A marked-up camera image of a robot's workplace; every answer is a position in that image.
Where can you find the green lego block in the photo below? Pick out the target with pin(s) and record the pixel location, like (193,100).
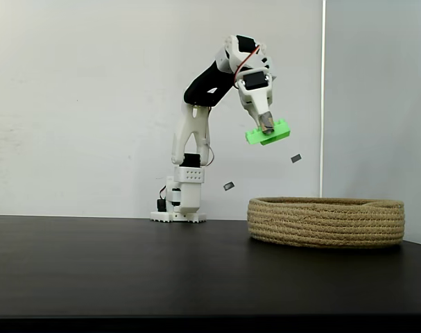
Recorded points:
(279,133)

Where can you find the grey tape piece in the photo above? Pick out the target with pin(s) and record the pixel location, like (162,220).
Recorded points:
(296,158)
(229,186)

